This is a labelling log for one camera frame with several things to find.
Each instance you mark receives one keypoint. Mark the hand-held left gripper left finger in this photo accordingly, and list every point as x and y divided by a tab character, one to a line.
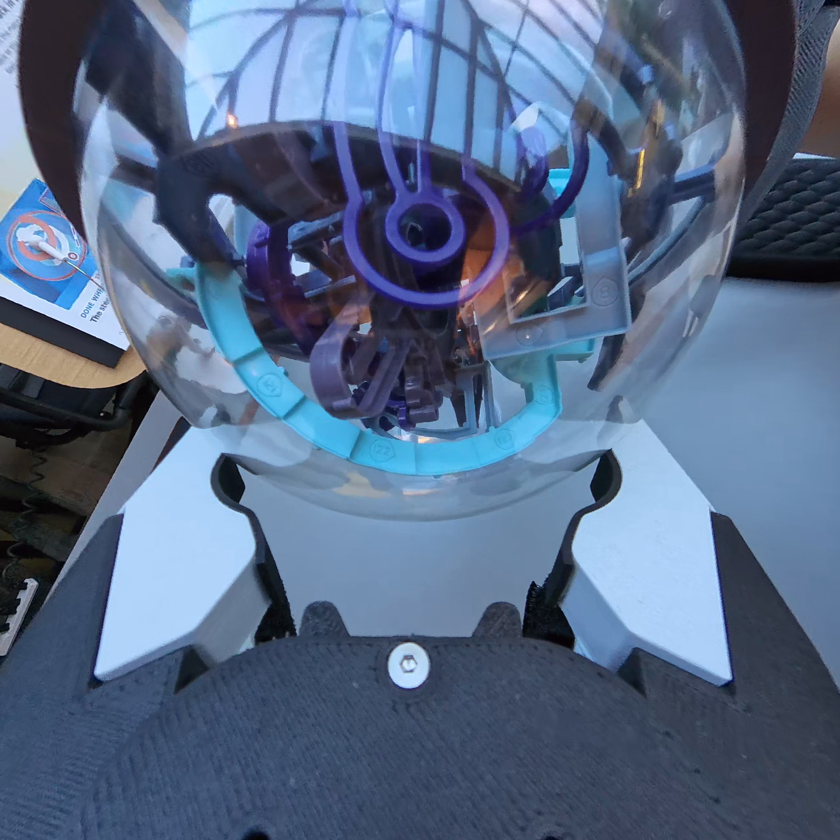
177	571

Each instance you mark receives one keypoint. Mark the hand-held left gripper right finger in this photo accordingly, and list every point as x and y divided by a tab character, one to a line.
656	571

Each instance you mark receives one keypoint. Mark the clear plastic maze ball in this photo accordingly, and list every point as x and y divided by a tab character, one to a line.
420	275

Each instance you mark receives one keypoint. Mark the person's right forearm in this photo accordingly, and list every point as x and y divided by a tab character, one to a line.
827	128

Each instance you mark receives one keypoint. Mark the black mesh office chair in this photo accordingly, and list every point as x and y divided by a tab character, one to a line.
794	223

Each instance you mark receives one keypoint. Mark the printed instruction sheet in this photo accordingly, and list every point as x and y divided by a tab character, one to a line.
39	275

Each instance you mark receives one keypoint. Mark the white toothed bracket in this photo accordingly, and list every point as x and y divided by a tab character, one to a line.
16	617

